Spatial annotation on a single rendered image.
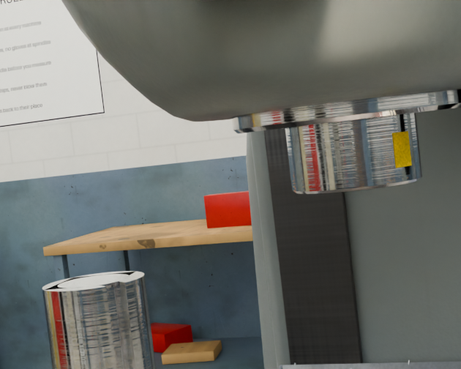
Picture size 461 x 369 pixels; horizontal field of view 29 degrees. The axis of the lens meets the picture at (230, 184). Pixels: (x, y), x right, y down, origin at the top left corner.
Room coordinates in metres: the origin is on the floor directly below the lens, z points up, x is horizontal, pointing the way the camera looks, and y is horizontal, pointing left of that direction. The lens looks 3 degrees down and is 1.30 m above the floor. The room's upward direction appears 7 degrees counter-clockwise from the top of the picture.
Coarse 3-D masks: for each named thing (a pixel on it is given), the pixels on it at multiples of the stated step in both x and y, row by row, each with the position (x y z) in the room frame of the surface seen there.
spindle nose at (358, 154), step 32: (288, 128) 0.32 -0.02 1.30; (320, 128) 0.30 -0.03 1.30; (352, 128) 0.30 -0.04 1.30; (384, 128) 0.30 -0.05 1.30; (416, 128) 0.31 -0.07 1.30; (320, 160) 0.30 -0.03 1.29; (352, 160) 0.30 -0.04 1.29; (384, 160) 0.30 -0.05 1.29; (416, 160) 0.31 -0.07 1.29; (320, 192) 0.30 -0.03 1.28
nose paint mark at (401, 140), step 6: (402, 132) 0.30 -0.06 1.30; (396, 138) 0.30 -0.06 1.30; (402, 138) 0.30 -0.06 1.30; (408, 138) 0.31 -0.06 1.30; (396, 144) 0.30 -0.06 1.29; (402, 144) 0.30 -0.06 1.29; (408, 144) 0.30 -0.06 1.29; (396, 150) 0.30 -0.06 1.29; (402, 150) 0.30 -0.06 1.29; (408, 150) 0.30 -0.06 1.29; (396, 156) 0.30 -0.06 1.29; (402, 156) 0.30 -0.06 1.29; (408, 156) 0.30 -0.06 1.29; (396, 162) 0.30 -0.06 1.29; (402, 162) 0.30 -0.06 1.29; (408, 162) 0.30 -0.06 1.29
